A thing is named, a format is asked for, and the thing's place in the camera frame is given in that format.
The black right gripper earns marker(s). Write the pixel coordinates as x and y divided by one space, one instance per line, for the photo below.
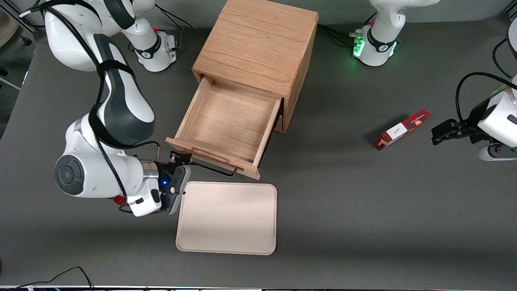
167 170

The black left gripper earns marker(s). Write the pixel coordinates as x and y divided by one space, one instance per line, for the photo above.
471 128

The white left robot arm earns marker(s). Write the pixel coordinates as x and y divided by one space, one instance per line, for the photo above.
379 48

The wooden drawer cabinet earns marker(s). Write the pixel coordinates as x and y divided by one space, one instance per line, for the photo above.
258 40

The red tartan cookie box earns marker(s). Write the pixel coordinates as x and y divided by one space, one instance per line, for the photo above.
398 131

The red soda bottle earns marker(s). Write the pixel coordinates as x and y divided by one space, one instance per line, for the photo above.
118 199

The cream plastic tray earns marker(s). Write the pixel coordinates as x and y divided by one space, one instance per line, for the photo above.
230 220

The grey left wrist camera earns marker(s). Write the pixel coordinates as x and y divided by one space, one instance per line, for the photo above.
499 152

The black caster frame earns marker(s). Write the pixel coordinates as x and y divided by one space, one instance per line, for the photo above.
24 24

